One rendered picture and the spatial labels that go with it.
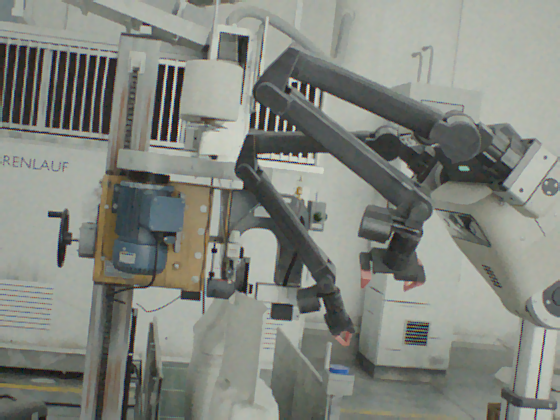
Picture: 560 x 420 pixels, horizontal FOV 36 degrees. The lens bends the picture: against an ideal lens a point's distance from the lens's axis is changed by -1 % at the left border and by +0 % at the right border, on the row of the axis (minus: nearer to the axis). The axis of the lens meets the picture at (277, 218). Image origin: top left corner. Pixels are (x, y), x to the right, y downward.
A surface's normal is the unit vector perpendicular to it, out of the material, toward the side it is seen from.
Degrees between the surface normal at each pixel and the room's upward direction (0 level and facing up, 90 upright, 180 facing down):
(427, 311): 90
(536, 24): 90
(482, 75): 90
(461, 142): 107
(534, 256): 115
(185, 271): 90
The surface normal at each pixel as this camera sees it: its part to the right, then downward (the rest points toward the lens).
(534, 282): 0.39, 0.51
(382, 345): 0.16, 0.07
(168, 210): 0.55, 0.11
